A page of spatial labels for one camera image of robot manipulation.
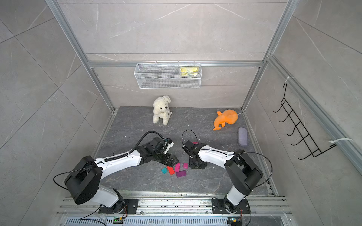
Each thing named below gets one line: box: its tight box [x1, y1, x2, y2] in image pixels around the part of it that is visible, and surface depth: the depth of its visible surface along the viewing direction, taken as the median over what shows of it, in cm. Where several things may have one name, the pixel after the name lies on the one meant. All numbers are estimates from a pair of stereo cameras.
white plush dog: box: [152, 95, 173, 126], surface depth 100 cm
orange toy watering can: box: [213, 109, 239, 131], surface depth 109 cm
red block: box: [166, 166, 175, 176], surface depth 87 cm
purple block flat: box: [175, 169, 187, 178], surface depth 87 cm
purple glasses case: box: [238, 127, 248, 147], surface depth 102 cm
